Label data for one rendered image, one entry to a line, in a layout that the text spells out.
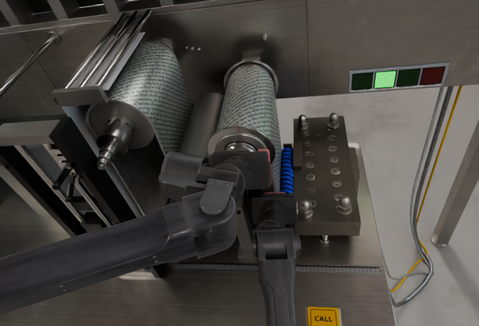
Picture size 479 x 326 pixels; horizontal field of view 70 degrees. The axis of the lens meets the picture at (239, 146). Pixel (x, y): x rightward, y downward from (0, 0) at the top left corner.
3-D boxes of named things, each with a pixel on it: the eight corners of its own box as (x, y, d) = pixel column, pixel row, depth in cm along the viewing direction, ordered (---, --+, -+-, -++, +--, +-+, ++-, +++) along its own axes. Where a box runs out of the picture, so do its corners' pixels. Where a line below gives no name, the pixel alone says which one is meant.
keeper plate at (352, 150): (350, 197, 102) (352, 172, 94) (346, 171, 109) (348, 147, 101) (358, 197, 101) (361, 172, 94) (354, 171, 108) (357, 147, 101)
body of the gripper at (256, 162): (270, 186, 61) (265, 196, 53) (214, 187, 63) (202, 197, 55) (268, 150, 60) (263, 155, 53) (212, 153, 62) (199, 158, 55)
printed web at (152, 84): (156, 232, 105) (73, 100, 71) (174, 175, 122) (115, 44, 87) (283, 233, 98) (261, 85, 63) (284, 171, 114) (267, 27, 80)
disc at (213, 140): (210, 172, 81) (204, 125, 70) (211, 170, 81) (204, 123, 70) (274, 176, 79) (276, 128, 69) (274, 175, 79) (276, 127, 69)
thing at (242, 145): (215, 154, 73) (244, 142, 69) (217, 147, 74) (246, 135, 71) (235, 174, 77) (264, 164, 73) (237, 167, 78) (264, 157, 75)
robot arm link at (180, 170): (225, 252, 48) (222, 215, 42) (149, 235, 50) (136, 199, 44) (244, 187, 57) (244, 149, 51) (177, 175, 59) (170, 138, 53)
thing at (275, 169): (277, 213, 90) (270, 165, 77) (280, 150, 107) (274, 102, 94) (279, 213, 90) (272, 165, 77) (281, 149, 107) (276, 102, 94)
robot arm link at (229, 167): (240, 207, 48) (246, 167, 48) (194, 198, 49) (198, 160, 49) (248, 195, 55) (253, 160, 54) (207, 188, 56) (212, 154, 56)
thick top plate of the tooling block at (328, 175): (295, 235, 89) (294, 222, 85) (294, 132, 117) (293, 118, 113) (359, 235, 86) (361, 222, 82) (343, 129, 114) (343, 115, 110)
